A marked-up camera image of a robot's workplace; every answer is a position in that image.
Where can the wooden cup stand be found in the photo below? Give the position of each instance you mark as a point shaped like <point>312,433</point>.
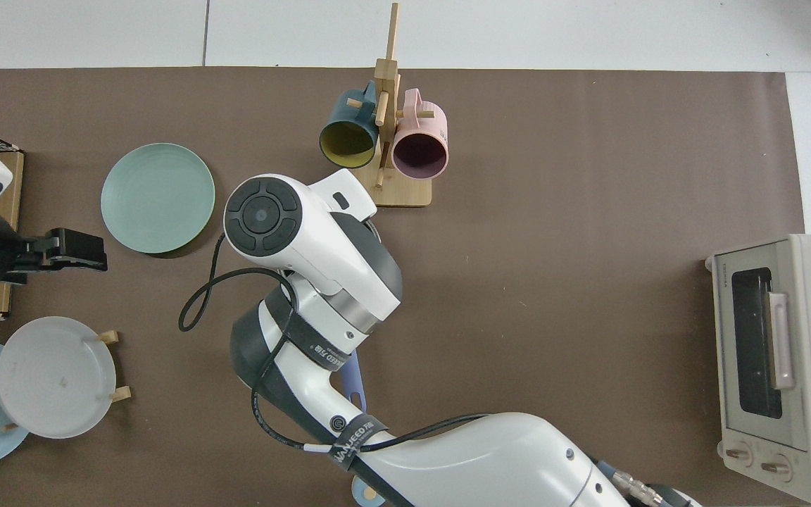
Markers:
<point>398,190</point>

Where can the pink mug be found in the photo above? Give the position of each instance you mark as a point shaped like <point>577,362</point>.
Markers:
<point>419,151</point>

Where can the wooden plate rack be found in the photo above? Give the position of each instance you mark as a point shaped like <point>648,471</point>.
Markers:
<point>110,337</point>

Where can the grey plate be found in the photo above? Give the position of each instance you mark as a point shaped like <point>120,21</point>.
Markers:
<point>55,377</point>

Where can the brown table cloth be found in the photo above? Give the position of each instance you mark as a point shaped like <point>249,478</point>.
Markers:
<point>553,176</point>

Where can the dark teal mug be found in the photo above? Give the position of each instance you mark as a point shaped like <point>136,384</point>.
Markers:
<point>348,141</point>

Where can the teal plate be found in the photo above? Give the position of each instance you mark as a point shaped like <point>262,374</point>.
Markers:
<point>158,198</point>

